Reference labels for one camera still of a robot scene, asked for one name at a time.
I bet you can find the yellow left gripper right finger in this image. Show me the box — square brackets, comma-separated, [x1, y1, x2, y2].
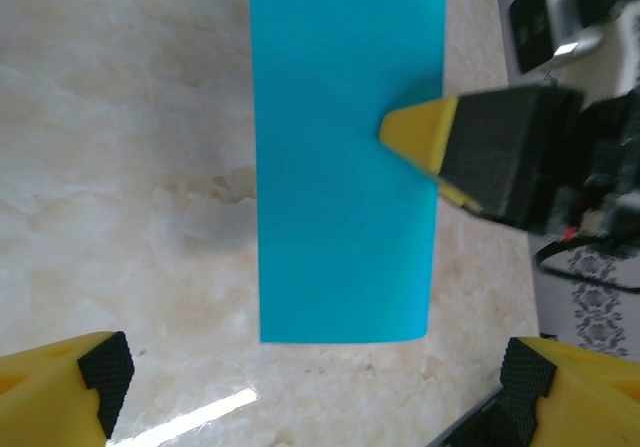
[499, 336, 640, 447]

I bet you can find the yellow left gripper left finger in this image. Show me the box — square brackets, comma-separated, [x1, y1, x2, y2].
[0, 330, 136, 447]

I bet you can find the blue paper sheet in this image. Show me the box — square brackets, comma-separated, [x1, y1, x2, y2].
[247, 0, 448, 344]

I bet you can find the thin black right gripper cable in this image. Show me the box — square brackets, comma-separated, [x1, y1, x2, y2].
[533, 236, 640, 291]

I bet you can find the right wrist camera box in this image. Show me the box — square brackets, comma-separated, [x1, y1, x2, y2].
[508, 0, 619, 74]

